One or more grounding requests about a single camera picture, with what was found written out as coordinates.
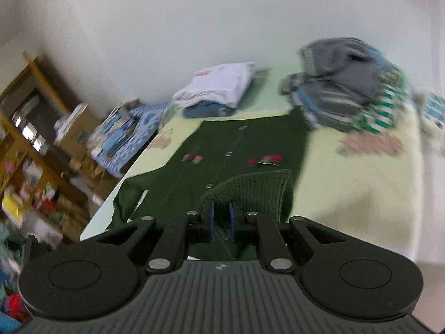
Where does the white folded shirt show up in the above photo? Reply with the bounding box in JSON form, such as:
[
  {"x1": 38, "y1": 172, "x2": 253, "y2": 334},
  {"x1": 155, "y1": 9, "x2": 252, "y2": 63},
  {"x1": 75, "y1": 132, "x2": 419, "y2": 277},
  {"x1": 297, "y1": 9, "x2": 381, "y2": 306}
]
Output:
[{"x1": 173, "y1": 62, "x2": 256, "y2": 109}]

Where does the wooden shelf unit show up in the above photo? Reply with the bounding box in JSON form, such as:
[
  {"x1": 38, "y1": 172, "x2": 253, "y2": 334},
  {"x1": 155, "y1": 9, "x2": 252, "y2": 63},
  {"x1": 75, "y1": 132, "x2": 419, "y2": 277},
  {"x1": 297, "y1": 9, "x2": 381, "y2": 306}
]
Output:
[{"x1": 0, "y1": 56, "x2": 105, "y2": 244}]

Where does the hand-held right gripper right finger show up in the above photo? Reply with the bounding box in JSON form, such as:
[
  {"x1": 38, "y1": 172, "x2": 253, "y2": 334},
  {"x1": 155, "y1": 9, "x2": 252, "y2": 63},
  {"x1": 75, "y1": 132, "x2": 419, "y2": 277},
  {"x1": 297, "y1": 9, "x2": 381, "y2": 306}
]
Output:
[{"x1": 228, "y1": 200, "x2": 348, "y2": 274}]

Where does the green white striped garment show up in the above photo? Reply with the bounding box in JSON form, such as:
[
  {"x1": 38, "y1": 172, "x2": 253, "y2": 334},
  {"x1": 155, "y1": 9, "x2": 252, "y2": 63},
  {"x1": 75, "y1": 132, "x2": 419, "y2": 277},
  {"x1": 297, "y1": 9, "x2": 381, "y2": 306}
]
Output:
[{"x1": 351, "y1": 66, "x2": 409, "y2": 134}]

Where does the blue folded garment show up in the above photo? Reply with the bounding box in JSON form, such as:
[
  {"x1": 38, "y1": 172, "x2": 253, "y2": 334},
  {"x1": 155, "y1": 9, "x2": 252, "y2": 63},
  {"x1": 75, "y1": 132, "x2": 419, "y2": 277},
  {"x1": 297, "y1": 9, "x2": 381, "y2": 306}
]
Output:
[{"x1": 183, "y1": 102, "x2": 237, "y2": 119}]

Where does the colourful shelf clutter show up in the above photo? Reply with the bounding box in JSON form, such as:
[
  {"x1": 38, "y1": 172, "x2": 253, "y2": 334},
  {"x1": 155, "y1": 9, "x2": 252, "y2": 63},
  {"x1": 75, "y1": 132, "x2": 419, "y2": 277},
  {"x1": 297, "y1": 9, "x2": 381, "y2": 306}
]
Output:
[{"x1": 0, "y1": 139, "x2": 87, "y2": 244}]

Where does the cardboard box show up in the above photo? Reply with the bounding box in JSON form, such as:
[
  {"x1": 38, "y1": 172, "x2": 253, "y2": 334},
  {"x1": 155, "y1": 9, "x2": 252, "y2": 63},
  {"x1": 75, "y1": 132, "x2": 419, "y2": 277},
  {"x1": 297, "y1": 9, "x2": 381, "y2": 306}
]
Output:
[{"x1": 56, "y1": 104, "x2": 105, "y2": 162}]

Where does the blue patterned bedding pack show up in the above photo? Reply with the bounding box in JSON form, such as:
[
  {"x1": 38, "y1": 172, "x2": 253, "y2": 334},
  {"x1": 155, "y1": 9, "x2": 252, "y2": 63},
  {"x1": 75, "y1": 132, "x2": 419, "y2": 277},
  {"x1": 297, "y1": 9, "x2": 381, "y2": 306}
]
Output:
[{"x1": 88, "y1": 102, "x2": 171, "y2": 179}]

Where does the white power strip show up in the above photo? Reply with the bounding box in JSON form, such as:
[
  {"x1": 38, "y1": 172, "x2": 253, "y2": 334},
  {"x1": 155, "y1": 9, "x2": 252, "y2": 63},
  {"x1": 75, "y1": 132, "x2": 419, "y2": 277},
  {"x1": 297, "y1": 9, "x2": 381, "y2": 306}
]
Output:
[{"x1": 419, "y1": 92, "x2": 445, "y2": 136}]

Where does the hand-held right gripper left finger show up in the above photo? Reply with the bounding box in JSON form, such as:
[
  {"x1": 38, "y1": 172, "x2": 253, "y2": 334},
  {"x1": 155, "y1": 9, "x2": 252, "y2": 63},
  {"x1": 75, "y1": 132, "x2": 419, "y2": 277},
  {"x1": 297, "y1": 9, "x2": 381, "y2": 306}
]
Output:
[{"x1": 94, "y1": 199, "x2": 215, "y2": 274}]

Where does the grey striped sweater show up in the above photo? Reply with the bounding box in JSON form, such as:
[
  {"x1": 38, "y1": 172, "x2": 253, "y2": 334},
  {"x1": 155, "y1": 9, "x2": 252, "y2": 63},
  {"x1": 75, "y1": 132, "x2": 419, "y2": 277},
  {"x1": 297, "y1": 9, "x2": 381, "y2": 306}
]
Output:
[{"x1": 280, "y1": 38, "x2": 400, "y2": 131}]

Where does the green cardigan with white stripes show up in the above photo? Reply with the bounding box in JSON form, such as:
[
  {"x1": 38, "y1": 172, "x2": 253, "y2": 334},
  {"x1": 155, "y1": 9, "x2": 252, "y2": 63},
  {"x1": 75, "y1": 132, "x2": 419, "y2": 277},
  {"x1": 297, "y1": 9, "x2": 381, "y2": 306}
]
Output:
[{"x1": 112, "y1": 106, "x2": 310, "y2": 261}]

